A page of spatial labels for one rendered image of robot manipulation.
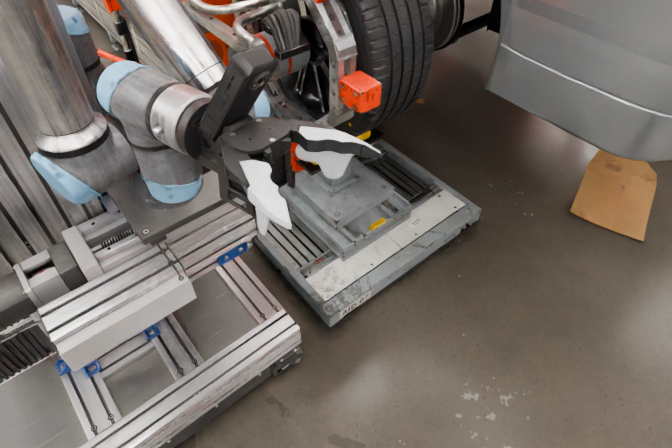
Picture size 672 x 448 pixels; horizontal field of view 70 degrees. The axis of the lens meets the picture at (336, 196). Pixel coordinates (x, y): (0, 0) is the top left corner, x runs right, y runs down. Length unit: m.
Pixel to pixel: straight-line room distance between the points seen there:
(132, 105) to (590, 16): 1.06
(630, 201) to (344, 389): 1.56
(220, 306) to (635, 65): 1.33
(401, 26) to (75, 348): 1.05
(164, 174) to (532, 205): 1.89
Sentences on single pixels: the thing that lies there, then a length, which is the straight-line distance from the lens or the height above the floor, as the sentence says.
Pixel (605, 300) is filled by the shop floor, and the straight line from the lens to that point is 2.11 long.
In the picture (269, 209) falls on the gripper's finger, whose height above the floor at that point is 1.25.
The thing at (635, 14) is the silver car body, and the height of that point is 1.09.
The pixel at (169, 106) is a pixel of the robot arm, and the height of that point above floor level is 1.25.
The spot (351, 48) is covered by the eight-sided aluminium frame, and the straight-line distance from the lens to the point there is 1.29.
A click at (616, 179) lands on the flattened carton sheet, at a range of 2.63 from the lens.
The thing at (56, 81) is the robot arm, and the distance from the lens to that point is 0.85.
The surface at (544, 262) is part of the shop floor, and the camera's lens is 2.13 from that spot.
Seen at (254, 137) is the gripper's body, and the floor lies 1.25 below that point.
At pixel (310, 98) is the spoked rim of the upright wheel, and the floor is 0.62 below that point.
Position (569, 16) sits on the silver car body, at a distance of 1.37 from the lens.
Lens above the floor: 1.55
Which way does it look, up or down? 45 degrees down
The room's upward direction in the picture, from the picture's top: straight up
